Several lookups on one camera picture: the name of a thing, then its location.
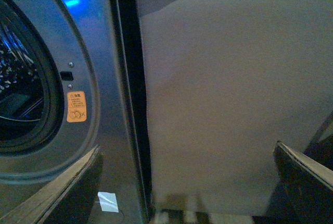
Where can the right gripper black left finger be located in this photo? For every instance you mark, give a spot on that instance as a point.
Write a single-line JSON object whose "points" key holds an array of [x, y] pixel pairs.
{"points": [[69, 198]]}

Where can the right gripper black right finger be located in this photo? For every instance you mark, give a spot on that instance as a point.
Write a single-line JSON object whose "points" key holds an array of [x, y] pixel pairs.
{"points": [[307, 183]]}

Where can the grey front-load washing machine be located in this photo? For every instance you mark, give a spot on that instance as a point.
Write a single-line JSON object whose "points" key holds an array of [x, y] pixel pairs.
{"points": [[76, 45]]}

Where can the white tape piece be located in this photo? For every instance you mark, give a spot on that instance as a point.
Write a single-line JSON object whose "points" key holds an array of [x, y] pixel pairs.
{"points": [[108, 202]]}

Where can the orange warning sticker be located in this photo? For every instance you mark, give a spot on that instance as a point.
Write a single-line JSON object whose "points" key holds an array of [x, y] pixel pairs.
{"points": [[77, 108]]}

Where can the steel washer drum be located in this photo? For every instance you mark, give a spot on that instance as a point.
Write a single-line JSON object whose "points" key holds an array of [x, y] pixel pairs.
{"points": [[22, 95]]}

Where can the beige sofa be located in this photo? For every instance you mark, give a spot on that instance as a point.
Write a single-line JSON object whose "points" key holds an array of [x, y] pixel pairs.
{"points": [[225, 80]]}

